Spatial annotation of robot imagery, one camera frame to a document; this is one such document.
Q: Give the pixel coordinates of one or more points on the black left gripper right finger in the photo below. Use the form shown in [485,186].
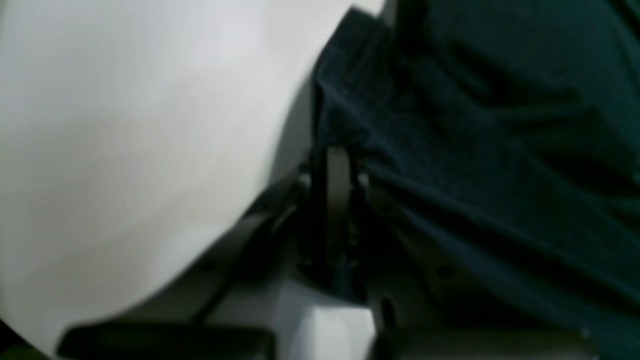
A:
[427,306]

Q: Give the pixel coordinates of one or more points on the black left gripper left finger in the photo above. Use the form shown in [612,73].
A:
[221,307]

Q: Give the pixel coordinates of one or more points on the black t-shirt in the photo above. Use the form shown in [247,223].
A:
[508,130]

